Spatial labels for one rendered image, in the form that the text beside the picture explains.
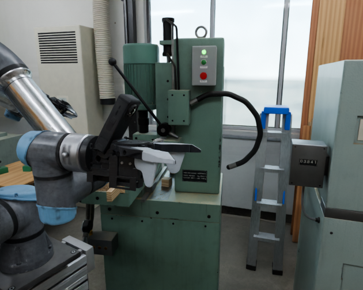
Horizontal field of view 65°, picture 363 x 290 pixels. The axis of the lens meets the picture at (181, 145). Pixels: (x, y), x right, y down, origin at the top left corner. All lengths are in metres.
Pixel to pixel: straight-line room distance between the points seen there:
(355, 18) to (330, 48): 0.26
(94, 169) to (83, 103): 2.38
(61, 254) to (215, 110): 0.83
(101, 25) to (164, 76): 1.64
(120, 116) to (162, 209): 0.90
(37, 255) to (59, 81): 2.27
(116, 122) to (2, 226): 0.48
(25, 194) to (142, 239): 0.71
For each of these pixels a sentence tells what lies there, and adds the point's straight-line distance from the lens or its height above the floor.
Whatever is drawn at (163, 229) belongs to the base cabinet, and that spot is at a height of 0.66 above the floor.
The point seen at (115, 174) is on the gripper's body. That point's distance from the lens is 0.52.
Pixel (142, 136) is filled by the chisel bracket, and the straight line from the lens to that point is 1.47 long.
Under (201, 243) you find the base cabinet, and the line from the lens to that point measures 1.42.
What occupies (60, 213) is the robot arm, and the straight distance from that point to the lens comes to 0.65.
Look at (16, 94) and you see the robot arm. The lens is 0.81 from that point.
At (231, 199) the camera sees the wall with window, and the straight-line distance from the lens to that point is 2.91.
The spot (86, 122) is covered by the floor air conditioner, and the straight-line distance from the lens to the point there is 2.93.
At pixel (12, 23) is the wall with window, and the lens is 3.87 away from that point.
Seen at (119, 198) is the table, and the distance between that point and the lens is 1.21.
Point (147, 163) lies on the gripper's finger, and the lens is 0.45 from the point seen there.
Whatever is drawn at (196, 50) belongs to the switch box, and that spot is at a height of 1.46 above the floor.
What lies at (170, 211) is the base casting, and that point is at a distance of 1.36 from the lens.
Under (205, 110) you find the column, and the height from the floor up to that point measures 1.21.
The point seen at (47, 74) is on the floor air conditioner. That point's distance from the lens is 3.15.
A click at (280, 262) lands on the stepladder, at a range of 2.27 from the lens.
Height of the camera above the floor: 1.36
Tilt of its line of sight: 14 degrees down
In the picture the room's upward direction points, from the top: straight up
